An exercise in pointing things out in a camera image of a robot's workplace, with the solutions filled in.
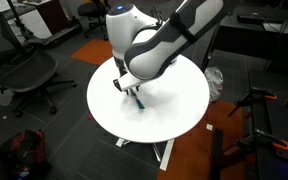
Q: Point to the tiny white floor scrap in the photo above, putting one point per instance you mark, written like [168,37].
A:
[4,117]

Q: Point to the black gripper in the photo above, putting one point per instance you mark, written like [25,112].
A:
[122,69]

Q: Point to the black mesh office chair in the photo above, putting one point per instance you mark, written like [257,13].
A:
[27,71]

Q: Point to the dark red wooden block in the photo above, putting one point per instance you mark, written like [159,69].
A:
[234,156]

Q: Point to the white plastic bag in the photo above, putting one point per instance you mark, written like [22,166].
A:
[214,83]

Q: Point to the black desk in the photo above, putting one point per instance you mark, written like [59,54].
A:
[247,38]

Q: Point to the white paper scrap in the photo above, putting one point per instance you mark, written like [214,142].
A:
[209,126]

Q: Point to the black keyboard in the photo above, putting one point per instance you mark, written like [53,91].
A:
[250,18]

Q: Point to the black upright post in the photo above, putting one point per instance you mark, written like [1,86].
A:
[216,153]

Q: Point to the white cabinet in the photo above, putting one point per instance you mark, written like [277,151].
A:
[34,21]

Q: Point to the white table base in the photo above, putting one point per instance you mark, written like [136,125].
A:
[166,155]

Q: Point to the red and black backpack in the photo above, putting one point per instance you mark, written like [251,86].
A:
[25,150]

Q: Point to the black low platform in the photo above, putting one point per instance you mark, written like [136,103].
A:
[55,35]

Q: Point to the teal marker with black cap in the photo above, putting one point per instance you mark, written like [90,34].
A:
[138,101]

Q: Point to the black padded office chair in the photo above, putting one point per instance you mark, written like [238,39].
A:
[92,10]

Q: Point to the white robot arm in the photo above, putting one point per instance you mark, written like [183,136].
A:
[150,56]

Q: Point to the black tripod pole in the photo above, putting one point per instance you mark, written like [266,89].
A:
[19,20]

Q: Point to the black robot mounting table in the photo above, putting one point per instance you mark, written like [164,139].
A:
[280,140]

